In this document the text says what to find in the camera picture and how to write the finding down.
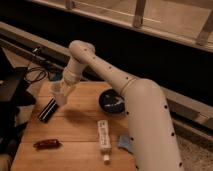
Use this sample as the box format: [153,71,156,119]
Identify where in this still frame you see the black rectangular case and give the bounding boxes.
[38,98,58,123]

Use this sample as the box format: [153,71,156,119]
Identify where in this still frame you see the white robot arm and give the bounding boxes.
[62,40,184,171]

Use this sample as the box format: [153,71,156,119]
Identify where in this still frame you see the black chair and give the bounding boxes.
[0,48,36,154]

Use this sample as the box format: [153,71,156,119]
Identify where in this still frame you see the black cables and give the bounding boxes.
[24,47,64,84]

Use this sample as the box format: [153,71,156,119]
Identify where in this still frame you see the white toothpaste tube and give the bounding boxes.
[97,120,111,164]

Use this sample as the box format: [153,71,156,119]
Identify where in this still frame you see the wooden railing frame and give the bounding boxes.
[30,0,213,53]

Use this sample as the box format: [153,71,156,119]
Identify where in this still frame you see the black round bowl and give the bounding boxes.
[98,89,125,115]

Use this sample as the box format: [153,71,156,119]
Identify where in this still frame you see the red chili pepper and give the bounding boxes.
[33,139,61,150]

